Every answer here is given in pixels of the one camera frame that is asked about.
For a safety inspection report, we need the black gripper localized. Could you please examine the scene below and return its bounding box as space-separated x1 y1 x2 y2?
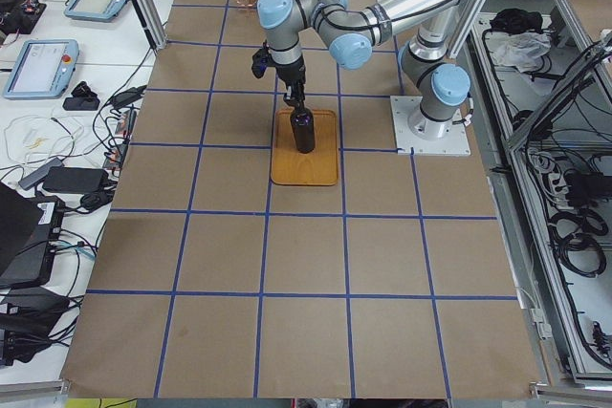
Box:
275 57 306 110

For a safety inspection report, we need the dark wine bottle carried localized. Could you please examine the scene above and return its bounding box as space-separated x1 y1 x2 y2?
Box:
290 106 316 154

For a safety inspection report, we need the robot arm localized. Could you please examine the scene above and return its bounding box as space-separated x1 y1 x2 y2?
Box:
251 0 462 111

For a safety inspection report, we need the wooden tray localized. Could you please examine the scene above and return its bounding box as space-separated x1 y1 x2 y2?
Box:
271 109 339 186

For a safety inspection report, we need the teach pendant far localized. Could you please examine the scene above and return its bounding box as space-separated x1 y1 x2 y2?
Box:
64 0 128 22

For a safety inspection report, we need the teach pendant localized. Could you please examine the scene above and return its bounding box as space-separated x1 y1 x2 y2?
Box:
3 39 79 100
64 0 128 22

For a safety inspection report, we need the crumpled white cloth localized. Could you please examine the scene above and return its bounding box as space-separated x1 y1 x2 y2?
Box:
492 32 551 73

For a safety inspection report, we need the black power adapter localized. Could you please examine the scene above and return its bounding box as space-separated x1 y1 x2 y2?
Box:
42 166 108 194

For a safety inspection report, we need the teach pendant near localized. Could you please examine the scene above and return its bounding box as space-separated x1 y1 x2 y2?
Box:
3 39 79 100

